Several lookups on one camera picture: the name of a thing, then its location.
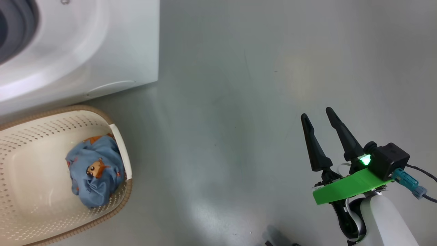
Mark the blue cartoon-print garment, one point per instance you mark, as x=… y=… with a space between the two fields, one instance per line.
x=99 y=188

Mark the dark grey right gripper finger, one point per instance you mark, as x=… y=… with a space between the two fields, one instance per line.
x=317 y=153
x=348 y=143

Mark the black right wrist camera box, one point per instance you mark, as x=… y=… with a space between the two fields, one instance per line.
x=389 y=159

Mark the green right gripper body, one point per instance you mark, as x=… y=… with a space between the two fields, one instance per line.
x=348 y=188

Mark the grey rubber door seal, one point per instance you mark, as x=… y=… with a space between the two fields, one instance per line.
x=20 y=27

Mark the white washing machine body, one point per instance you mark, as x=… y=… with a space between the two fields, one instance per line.
x=119 y=41

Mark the round filter cover flap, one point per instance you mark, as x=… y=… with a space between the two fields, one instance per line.
x=112 y=88

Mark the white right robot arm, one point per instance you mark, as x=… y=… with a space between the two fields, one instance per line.
x=385 y=222

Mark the cream perforated laundry basket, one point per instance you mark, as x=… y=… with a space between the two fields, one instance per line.
x=34 y=171

